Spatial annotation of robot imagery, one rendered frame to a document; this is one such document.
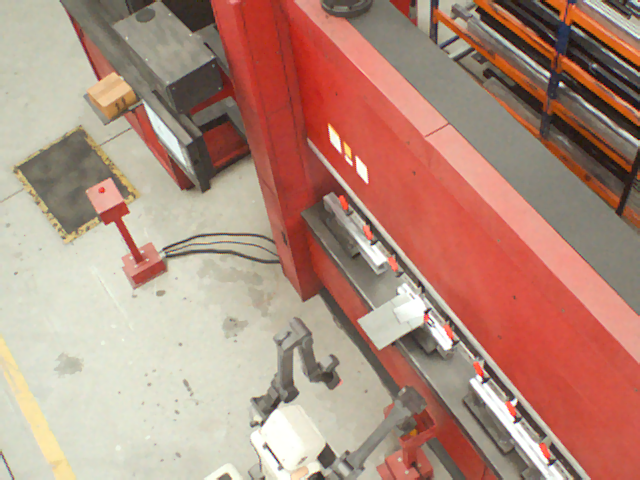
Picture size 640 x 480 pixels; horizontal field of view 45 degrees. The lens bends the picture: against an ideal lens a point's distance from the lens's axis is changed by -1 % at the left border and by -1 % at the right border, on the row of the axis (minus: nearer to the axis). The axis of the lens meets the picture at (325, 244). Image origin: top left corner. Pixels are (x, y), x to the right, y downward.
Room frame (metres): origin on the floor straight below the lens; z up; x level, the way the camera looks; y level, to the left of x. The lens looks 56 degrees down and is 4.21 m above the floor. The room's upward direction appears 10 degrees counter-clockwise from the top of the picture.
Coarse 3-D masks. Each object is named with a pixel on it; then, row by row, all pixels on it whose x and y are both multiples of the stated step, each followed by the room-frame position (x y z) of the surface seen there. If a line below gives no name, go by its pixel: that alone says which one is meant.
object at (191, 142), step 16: (144, 96) 2.73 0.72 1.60; (160, 96) 2.74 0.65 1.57; (160, 112) 2.61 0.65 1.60; (176, 128) 2.49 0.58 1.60; (192, 128) 2.50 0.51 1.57; (192, 144) 2.40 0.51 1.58; (176, 160) 2.58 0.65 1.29; (192, 160) 2.38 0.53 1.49; (208, 160) 2.45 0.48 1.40; (192, 176) 2.43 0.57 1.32; (208, 176) 2.44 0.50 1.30
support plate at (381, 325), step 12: (396, 300) 1.76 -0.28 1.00; (408, 300) 1.75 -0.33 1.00; (372, 312) 1.72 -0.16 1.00; (384, 312) 1.71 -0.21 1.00; (360, 324) 1.67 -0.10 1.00; (372, 324) 1.66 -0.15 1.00; (384, 324) 1.65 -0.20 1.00; (396, 324) 1.64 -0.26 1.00; (420, 324) 1.62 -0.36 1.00; (372, 336) 1.60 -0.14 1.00; (384, 336) 1.59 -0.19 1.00; (396, 336) 1.58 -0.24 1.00
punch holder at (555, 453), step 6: (552, 444) 0.88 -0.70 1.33; (552, 450) 0.87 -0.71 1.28; (558, 450) 0.85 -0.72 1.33; (552, 456) 0.86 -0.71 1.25; (558, 456) 0.84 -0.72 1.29; (564, 456) 0.82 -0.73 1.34; (558, 462) 0.83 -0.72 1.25; (564, 462) 0.81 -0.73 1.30; (558, 468) 0.82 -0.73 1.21; (564, 468) 0.80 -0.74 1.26; (570, 468) 0.78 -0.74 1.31; (564, 474) 0.79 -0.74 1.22; (570, 474) 0.77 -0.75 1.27; (576, 474) 0.75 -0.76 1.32
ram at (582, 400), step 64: (320, 64) 2.26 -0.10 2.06; (320, 128) 2.34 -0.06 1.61; (384, 128) 1.86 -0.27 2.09; (384, 192) 1.88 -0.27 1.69; (448, 192) 1.51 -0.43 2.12; (448, 256) 1.49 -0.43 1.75; (512, 320) 1.17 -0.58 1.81; (512, 384) 1.10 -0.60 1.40; (576, 384) 0.89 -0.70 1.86; (576, 448) 0.80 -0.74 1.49
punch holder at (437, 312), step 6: (426, 288) 1.61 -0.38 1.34; (426, 294) 1.60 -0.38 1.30; (426, 300) 1.60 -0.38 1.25; (432, 300) 1.57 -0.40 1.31; (426, 306) 1.60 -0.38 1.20; (432, 306) 1.56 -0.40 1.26; (438, 306) 1.53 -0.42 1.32; (432, 312) 1.56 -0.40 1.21; (438, 312) 1.53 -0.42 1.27; (444, 312) 1.49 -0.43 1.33; (438, 318) 1.52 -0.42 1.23; (444, 318) 1.49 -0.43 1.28; (450, 318) 1.49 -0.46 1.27; (438, 324) 1.51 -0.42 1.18; (444, 324) 1.48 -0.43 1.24; (450, 324) 1.50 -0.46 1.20
